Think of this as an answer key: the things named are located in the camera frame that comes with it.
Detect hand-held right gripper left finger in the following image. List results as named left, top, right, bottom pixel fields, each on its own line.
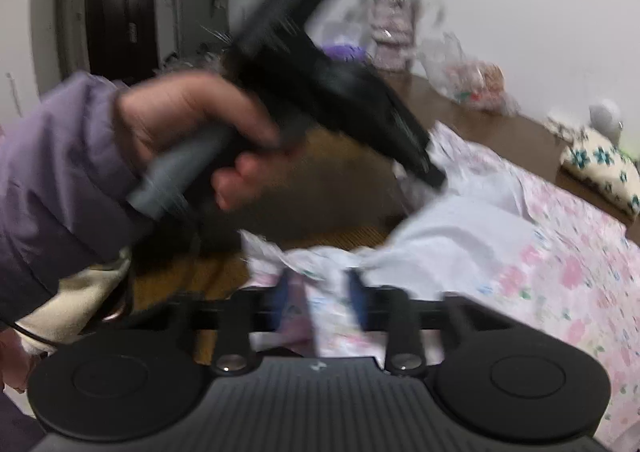
left=167, top=269, right=301, bottom=378

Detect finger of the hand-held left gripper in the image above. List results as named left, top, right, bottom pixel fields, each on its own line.
left=380, top=97, right=448, bottom=190

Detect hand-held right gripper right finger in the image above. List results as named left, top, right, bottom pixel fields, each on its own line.
left=345, top=269, right=511, bottom=377

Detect pink floral clothes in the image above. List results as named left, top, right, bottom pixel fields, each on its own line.
left=240, top=122, right=640, bottom=448

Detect cream green-flowered clothes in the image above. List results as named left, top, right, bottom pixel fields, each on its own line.
left=559, top=129, right=640, bottom=218

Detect person's left hand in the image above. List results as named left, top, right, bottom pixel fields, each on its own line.
left=120, top=74, right=286, bottom=212

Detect clear plastic snack bag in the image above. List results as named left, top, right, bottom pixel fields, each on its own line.
left=420, top=32, right=521, bottom=115

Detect pink knitted vase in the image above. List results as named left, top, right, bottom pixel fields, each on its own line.
left=370, top=0, right=418, bottom=73

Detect white round robot toy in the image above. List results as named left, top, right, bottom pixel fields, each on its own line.
left=589, top=99, right=623, bottom=143

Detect dark wooden door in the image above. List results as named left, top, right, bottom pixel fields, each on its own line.
left=82, top=0, right=161, bottom=85

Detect cream fleece garment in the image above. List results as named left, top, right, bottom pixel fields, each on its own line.
left=20, top=247, right=133, bottom=350

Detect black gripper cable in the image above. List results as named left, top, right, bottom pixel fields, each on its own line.
left=10, top=321, right=57, bottom=349

